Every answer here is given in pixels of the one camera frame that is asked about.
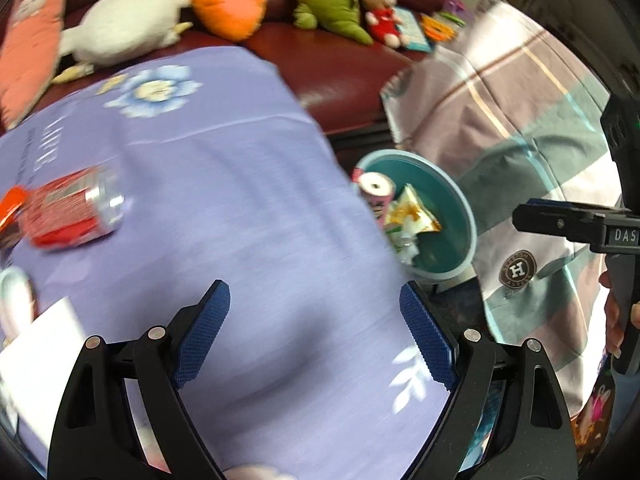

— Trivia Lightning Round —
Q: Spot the purple floral blanket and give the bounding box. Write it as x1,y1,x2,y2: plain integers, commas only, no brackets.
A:
0,46,453,480

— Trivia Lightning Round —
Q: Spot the orange snack wrapper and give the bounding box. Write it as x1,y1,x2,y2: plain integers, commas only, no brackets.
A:
0,186,28,241

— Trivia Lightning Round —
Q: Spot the pink grey plaid blanket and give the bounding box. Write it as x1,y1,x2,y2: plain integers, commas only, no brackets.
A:
380,0,631,421

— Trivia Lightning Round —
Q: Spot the dark red leather sofa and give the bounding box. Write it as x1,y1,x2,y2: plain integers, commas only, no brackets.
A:
0,0,451,136

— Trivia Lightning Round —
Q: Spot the yellow snack packet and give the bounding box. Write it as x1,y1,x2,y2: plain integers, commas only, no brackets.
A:
382,184,443,241

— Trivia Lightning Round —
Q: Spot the clear plastic bag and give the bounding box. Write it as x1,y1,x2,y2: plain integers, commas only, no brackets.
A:
387,225,421,266

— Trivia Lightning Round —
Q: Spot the red soda can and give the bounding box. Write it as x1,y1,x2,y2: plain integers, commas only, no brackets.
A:
22,166,126,251

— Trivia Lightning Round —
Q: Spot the white paper sheet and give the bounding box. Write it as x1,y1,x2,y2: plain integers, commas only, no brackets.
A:
0,297,88,453

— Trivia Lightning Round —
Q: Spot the orange carrot bunny plush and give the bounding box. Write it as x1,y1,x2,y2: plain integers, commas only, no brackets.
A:
192,0,269,43

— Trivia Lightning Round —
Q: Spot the floral printed cloth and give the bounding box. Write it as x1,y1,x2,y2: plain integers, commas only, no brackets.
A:
570,355,618,466

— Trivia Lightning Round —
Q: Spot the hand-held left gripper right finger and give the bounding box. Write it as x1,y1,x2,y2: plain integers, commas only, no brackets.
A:
399,280,576,480

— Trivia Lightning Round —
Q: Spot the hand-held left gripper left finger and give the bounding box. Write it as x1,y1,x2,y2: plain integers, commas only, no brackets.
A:
47,280,232,480

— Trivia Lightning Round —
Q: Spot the orange printed package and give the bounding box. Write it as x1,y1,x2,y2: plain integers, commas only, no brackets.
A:
420,10,458,43

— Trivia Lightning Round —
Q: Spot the person's right hand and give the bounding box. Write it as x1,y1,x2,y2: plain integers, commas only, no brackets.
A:
601,271,640,360

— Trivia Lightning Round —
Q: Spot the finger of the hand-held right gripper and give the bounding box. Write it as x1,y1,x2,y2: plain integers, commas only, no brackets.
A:
525,198,623,212
511,201,608,253

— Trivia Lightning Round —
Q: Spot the teal plastic bin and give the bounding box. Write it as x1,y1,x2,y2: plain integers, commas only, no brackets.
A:
352,149,477,278

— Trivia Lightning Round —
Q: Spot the white duck plush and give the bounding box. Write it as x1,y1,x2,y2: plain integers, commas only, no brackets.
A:
50,0,196,86

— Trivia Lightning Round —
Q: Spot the brown teddy bear red outfit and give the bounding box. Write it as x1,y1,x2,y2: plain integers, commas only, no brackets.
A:
356,0,406,50

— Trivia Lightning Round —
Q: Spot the light blue picture book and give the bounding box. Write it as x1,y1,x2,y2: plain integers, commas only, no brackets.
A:
395,7,433,53

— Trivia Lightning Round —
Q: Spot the pink printed tube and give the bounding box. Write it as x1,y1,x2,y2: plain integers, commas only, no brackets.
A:
357,171,397,226

